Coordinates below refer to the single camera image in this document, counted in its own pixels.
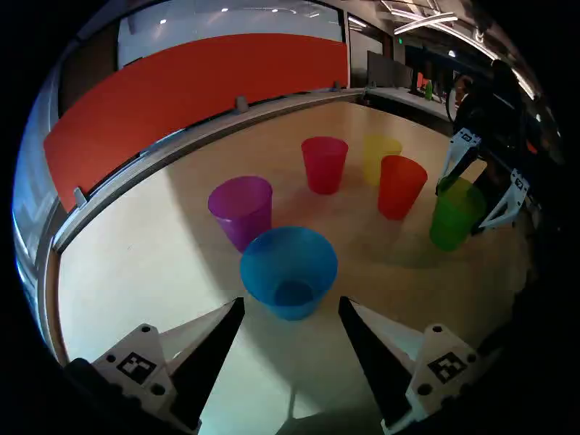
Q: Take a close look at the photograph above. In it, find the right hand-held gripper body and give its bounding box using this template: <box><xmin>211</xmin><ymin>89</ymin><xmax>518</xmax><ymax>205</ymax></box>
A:
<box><xmin>446</xmin><ymin>59</ymin><xmax>568</xmax><ymax>200</ymax></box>

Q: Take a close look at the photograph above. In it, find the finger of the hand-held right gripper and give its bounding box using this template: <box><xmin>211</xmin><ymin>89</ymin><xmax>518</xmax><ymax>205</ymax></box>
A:
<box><xmin>436</xmin><ymin>128</ymin><xmax>483</xmax><ymax>195</ymax></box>
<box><xmin>471</xmin><ymin>168</ymin><xmax>531</xmax><ymax>236</ymax></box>

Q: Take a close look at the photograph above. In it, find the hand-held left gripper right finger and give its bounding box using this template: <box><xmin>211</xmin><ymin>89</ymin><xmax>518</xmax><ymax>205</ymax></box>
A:
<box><xmin>338</xmin><ymin>296</ymin><xmax>504</xmax><ymax>435</ymax></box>

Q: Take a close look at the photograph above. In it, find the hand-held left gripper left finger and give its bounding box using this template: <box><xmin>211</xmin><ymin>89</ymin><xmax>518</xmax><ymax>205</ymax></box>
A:
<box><xmin>67</xmin><ymin>297</ymin><xmax>246</xmax><ymax>434</ymax></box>

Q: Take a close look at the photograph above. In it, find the green plastic cup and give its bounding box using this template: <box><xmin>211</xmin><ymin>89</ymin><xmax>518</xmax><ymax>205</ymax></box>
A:
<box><xmin>428</xmin><ymin>177</ymin><xmax>487</xmax><ymax>252</ymax></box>

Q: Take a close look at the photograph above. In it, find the orange plastic cup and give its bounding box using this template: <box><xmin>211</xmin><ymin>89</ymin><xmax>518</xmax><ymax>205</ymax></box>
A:
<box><xmin>377</xmin><ymin>154</ymin><xmax>429</xmax><ymax>222</ymax></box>

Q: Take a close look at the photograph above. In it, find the yellow plastic cup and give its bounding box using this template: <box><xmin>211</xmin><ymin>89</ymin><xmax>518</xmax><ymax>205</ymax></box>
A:
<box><xmin>362</xmin><ymin>134</ymin><xmax>403</xmax><ymax>188</ymax></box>

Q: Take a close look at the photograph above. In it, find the grey desk screen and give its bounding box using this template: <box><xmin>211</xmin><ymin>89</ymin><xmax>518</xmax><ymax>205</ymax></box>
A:
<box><xmin>365</xmin><ymin>50</ymin><xmax>414</xmax><ymax>89</ymax></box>

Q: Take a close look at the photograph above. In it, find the red plastic cup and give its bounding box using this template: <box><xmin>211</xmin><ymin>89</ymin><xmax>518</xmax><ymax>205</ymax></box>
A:
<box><xmin>301</xmin><ymin>136</ymin><xmax>349</xmax><ymax>196</ymax></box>

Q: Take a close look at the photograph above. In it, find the blue plastic cup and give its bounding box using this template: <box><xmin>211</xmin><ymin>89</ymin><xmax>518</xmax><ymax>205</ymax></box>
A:
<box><xmin>239</xmin><ymin>226</ymin><xmax>339</xmax><ymax>322</ymax></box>

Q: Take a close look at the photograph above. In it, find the purple plastic cup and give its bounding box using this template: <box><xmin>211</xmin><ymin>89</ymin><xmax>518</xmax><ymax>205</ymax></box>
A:
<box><xmin>207</xmin><ymin>175</ymin><xmax>274</xmax><ymax>254</ymax></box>

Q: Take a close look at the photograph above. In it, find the red desk screen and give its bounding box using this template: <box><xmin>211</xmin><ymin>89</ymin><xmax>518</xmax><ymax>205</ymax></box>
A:
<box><xmin>43</xmin><ymin>32</ymin><xmax>350</xmax><ymax>253</ymax></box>

